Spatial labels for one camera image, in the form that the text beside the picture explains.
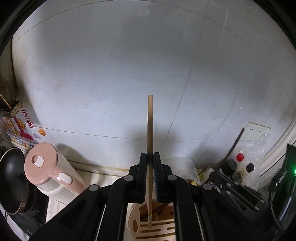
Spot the wooden chopstick white tip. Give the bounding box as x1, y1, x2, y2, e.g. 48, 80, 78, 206
147, 95, 154, 228

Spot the clear plastic bag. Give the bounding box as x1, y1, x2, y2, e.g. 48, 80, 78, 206
166, 157, 201, 186

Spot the black cap sauce bottle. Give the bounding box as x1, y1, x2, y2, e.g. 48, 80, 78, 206
238, 163, 255, 180

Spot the red cap sauce bottle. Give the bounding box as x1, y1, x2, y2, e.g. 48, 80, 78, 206
235, 152, 244, 172

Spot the beige cylindrical utensil holder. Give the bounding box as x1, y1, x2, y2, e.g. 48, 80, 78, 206
125, 200, 176, 240

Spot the pink white electric kettle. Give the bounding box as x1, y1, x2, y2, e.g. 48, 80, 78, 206
24, 143, 79, 197

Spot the striped cat tablecloth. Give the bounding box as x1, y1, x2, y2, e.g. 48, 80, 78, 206
46, 167, 128, 222

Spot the black induction cooktop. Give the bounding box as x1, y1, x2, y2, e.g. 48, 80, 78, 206
4, 190, 49, 237

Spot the white wall socket panel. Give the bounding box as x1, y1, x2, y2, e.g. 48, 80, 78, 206
240, 122, 271, 142

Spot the black wok with handle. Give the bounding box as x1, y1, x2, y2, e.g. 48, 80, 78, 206
1, 147, 36, 215

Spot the colourful wall sticker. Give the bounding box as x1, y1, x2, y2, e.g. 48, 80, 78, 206
1, 109, 47, 149

